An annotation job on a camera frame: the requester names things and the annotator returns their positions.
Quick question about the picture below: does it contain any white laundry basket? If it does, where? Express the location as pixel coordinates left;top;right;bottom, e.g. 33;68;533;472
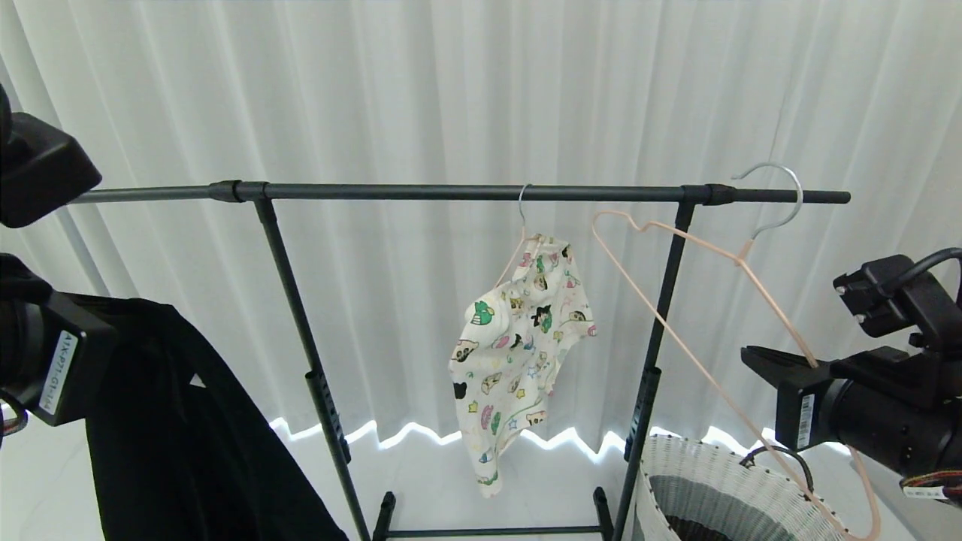
631;434;852;541

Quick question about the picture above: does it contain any pink clothes hanger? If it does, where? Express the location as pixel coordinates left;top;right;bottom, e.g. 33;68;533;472
495;184;543;290
591;163;882;541

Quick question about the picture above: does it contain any black garment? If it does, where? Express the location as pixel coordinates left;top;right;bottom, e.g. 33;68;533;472
75;297;350;541

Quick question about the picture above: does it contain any white curtain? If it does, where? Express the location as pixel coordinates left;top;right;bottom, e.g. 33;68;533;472
0;0;962;452

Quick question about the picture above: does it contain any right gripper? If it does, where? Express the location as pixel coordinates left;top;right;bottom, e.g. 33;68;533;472
774;368;962;482

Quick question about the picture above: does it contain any cream printed garment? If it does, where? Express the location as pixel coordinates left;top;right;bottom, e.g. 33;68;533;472
449;234;598;498

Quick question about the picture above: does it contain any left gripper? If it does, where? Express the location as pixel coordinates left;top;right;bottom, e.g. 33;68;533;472
0;254;119;428

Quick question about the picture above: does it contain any black clothes rack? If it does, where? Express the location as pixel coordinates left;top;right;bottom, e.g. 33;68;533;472
68;180;852;541

